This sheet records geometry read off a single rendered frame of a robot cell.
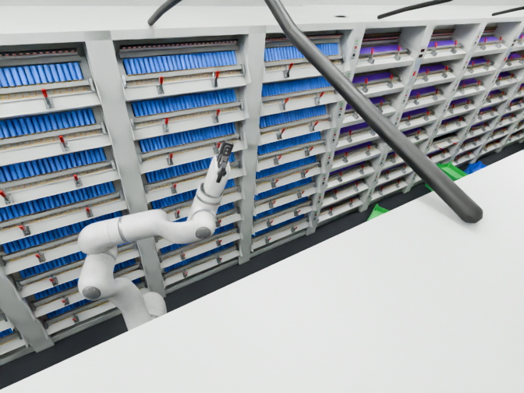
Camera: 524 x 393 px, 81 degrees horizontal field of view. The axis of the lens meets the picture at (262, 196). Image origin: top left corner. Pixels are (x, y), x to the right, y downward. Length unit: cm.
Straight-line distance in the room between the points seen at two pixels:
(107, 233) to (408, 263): 92
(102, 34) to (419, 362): 138
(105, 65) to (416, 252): 131
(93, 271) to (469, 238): 108
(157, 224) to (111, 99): 67
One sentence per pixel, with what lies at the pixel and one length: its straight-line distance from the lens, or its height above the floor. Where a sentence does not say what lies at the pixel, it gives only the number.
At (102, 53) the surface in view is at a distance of 145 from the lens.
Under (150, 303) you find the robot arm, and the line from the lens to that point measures 152.
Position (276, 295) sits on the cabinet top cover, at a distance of 30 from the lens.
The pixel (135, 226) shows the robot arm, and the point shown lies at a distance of 106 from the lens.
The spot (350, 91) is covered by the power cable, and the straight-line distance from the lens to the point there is 52.
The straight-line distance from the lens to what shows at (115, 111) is 152.
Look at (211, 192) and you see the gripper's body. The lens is 95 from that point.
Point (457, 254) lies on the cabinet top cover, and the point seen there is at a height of 174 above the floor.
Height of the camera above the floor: 199
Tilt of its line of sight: 38 degrees down
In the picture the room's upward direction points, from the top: 5 degrees clockwise
